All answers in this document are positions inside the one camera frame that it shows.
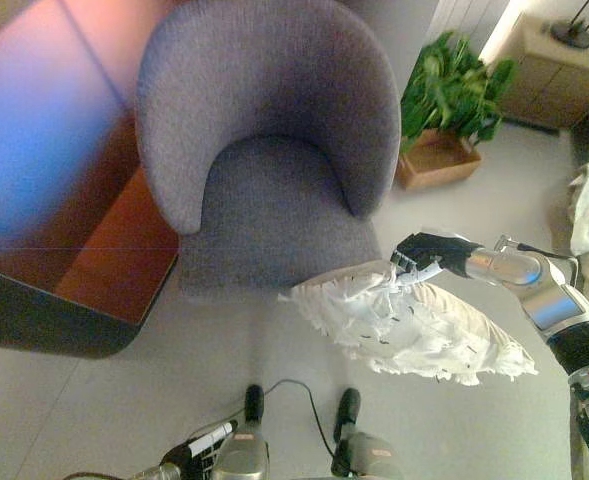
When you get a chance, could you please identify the green leafy potted plant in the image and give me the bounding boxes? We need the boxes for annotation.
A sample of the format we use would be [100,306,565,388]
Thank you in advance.
[398,30,519,156]

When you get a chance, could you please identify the silver robot leg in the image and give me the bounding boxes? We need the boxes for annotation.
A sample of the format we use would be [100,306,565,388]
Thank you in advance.
[210,421,271,480]
[330,430,406,480]

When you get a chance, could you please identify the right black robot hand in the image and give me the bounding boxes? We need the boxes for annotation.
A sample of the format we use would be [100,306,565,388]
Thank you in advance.
[390,229,484,287]

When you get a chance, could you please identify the white fringed throw pillow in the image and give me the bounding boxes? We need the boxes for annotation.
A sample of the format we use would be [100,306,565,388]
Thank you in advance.
[277,259,539,387]

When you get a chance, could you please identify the black robot foot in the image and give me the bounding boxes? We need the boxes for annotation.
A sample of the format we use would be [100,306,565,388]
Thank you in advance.
[333,387,362,442]
[244,383,267,424]

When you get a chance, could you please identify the left black robot foot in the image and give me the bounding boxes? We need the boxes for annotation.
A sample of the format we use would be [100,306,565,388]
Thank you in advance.
[244,383,267,424]

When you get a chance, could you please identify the light wooden planter box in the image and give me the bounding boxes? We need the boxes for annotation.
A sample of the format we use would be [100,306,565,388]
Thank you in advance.
[394,128,484,192]

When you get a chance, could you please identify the right silver robot leg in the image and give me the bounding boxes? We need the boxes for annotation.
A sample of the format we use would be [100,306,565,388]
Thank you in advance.
[330,430,406,480]

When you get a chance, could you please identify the grey fabric tub armchair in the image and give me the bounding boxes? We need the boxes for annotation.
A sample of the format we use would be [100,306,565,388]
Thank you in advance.
[134,0,403,296]

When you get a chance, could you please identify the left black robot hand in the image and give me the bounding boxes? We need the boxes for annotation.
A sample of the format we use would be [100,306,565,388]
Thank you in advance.
[160,418,239,480]

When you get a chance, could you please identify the beige wooden nightstand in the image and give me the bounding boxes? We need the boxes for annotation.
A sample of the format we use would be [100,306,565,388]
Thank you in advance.
[492,13,589,132]

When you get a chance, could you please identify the right black robot foot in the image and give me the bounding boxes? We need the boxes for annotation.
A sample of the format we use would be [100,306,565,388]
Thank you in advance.
[333,387,362,442]

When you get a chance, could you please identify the brown wooden cabinet dark edge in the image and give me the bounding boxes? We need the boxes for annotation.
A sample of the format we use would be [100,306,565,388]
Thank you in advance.
[0,112,181,360]

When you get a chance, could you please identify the black floor cable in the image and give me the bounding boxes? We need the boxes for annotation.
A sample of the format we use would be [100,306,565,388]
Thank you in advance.
[188,378,338,459]

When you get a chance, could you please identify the left silver robot leg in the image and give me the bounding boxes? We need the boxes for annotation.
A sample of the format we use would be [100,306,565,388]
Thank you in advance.
[210,421,271,480]

